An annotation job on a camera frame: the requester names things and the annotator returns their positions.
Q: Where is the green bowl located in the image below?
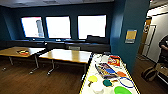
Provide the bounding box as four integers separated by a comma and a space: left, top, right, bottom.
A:
113, 85, 133, 94

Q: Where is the orange red toy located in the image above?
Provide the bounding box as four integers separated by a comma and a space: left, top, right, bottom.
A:
16, 49, 30, 56

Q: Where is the dark sofa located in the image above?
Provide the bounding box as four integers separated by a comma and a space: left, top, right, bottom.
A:
64, 34, 112, 54

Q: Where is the framed wall picture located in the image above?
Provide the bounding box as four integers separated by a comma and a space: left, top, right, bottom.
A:
125, 29, 138, 44

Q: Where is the orange round disc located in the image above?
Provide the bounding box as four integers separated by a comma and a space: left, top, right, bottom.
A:
116, 70, 128, 78

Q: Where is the white top low table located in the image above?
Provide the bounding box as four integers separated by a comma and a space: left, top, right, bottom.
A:
38, 48, 93, 76

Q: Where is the orange red board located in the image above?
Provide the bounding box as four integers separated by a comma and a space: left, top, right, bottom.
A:
107, 55, 122, 68

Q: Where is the blue game box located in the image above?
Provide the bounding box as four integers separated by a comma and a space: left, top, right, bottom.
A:
95, 62, 118, 79

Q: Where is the small yellow table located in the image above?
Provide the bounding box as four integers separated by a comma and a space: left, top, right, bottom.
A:
0, 46, 47, 72

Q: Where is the yellow round paddle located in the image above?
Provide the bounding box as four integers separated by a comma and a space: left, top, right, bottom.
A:
87, 75, 99, 87

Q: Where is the white bowl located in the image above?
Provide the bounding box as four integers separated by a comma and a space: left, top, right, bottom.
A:
90, 81, 105, 94

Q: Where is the white hallway door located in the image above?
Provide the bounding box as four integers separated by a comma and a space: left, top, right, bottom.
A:
146, 24, 158, 63

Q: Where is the brown wooden door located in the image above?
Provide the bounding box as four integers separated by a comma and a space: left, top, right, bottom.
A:
139, 18, 153, 56

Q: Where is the bright window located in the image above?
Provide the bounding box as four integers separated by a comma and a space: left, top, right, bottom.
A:
77, 14, 108, 40
45, 15, 72, 40
20, 16, 45, 39

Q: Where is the teal round disc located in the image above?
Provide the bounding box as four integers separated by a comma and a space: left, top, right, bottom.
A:
102, 79, 114, 88

